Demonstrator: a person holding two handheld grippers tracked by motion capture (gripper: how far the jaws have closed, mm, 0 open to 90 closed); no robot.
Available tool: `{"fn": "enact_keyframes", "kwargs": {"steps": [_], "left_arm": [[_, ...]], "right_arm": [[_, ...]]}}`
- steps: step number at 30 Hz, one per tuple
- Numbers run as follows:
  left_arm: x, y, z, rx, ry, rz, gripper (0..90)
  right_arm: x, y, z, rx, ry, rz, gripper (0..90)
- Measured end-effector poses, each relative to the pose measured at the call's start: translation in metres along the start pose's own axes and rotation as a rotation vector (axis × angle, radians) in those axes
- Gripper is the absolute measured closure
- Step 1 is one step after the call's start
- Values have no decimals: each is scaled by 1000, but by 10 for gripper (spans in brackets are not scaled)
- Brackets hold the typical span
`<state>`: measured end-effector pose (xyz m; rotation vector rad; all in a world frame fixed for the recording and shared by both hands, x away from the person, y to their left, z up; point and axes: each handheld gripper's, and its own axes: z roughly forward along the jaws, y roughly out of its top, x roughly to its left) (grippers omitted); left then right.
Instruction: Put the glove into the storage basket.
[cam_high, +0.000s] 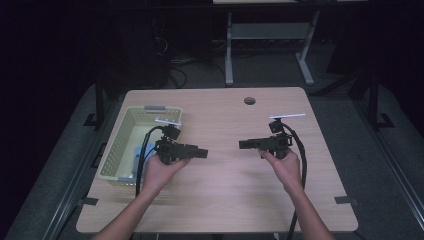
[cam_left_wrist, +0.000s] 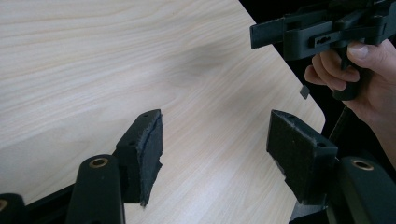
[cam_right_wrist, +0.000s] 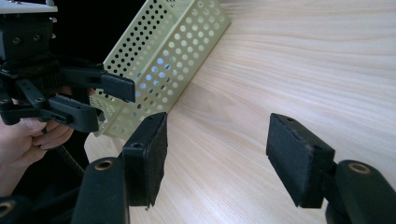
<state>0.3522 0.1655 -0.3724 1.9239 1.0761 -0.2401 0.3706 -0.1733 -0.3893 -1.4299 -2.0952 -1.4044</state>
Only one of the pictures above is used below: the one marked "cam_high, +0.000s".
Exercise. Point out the pale yellow plastic basket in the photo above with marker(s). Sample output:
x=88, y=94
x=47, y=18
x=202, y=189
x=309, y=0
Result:
x=123, y=140

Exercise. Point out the aluminium floor rail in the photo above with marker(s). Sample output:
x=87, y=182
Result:
x=390, y=160
x=75, y=170

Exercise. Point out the person's right hand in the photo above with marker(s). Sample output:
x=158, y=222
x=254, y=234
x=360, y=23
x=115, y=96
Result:
x=285, y=168

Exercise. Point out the grey metal stand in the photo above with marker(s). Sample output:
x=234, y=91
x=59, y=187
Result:
x=266, y=30

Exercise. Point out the black stand post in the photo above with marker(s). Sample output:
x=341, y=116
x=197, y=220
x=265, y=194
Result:
x=374, y=100
x=99, y=100

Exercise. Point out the blue glove with monster face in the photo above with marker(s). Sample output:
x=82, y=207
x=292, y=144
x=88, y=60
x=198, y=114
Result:
x=144, y=151

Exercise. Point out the dark tape strip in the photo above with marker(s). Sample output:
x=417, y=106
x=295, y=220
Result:
x=88, y=201
x=346, y=200

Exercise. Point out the person's left hand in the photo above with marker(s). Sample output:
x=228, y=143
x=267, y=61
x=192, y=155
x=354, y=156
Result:
x=160, y=175

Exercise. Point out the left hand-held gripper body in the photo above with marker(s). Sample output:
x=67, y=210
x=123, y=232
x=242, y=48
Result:
x=170, y=146

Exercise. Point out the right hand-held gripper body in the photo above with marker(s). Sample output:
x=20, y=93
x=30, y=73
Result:
x=278, y=141

